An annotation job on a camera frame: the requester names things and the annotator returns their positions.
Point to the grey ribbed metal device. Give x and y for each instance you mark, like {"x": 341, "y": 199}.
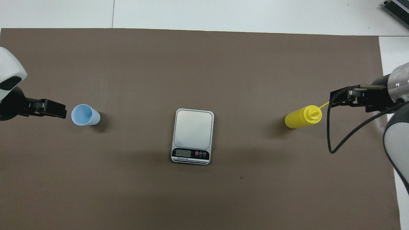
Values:
{"x": 397, "y": 11}

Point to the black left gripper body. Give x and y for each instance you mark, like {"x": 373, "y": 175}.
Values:
{"x": 12, "y": 103}

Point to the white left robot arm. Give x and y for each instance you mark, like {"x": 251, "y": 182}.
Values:
{"x": 9, "y": 65}

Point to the light blue plastic cup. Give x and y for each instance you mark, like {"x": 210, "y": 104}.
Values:
{"x": 83, "y": 115}

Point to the silver digital kitchen scale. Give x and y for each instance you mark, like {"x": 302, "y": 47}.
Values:
{"x": 192, "y": 129}

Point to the yellow squeeze bottle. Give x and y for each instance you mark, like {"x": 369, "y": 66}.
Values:
{"x": 298, "y": 119}

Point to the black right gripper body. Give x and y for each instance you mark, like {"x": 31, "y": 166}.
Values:
{"x": 380, "y": 97}

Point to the brown table mat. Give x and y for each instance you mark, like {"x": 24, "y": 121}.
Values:
{"x": 191, "y": 64}

